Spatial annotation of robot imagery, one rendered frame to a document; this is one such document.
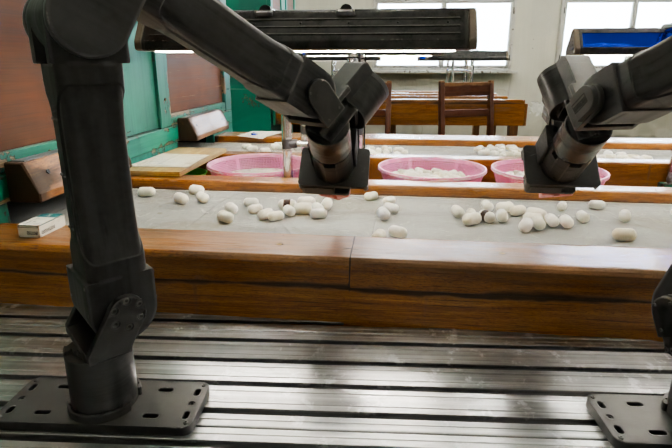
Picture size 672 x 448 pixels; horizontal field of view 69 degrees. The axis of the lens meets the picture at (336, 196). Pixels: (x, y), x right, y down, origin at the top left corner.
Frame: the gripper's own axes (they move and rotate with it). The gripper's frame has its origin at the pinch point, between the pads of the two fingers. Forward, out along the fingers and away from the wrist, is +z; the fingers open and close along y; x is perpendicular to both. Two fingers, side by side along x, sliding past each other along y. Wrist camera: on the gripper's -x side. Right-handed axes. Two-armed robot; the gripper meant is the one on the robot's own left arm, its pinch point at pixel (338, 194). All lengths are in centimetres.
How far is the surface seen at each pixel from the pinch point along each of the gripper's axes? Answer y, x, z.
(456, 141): -30, -58, 74
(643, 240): -49, 3, 7
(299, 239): 4.8, 9.6, -3.8
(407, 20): -10.1, -31.0, -7.0
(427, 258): -13.6, 13.0, -7.9
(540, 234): -33.7, 2.2, 7.8
